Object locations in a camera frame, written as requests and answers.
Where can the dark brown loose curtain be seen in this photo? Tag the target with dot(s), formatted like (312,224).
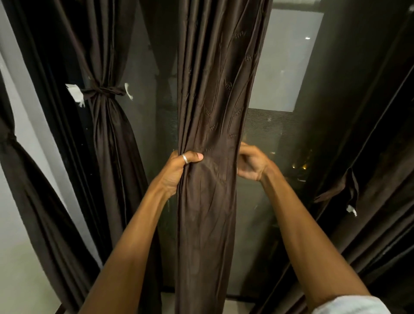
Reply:
(362,129)

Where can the person's left forearm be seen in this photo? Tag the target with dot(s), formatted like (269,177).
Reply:
(129,252)

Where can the dark brown gathered curtain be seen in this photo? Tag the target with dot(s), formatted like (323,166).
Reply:
(38,210)

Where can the white shirt sleeve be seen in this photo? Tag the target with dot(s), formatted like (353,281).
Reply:
(352,305)

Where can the narrow white fabric tag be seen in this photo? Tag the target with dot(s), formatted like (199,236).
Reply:
(128,90)

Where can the dark brown embossed curtain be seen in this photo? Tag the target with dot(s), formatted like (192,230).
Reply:
(207,129)

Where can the person's right forearm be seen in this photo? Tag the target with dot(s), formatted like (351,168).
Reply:
(304,239)

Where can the person's left thumb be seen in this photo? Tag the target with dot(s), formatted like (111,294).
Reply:
(193,157)

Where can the brown curtain tie-back band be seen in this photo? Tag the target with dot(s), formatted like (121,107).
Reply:
(103,91)

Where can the large white fabric tag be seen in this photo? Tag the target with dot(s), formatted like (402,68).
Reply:
(76,93)

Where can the person's right hand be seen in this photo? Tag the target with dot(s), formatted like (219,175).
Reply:
(255,165)

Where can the dark brown tied curtain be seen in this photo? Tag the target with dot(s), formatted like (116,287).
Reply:
(113,161)

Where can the person's right fingers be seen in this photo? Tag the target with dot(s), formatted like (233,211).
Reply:
(245,155)

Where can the dark window mesh screen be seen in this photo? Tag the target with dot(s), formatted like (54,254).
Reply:
(268,129)

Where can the person's left hand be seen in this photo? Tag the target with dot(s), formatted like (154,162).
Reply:
(169,176)

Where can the window glass pane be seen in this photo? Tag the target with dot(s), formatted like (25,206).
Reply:
(284,61)

